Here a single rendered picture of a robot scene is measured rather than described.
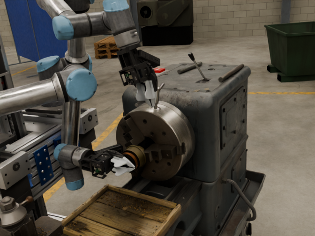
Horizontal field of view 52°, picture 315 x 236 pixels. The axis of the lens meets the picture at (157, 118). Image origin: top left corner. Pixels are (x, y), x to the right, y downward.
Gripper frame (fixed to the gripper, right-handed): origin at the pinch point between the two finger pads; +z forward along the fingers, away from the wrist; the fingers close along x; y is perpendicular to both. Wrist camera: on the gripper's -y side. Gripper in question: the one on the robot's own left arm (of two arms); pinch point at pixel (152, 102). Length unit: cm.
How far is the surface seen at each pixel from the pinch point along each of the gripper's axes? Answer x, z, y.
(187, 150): -1.9, 24.5, -14.2
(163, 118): -5.2, 9.0, -10.6
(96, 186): -166, 89, -101
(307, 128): -16, 131, -300
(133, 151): -14.5, 16.1, 1.4
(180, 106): -5.5, 9.2, -25.5
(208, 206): -7, 57, -25
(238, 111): 3, 26, -62
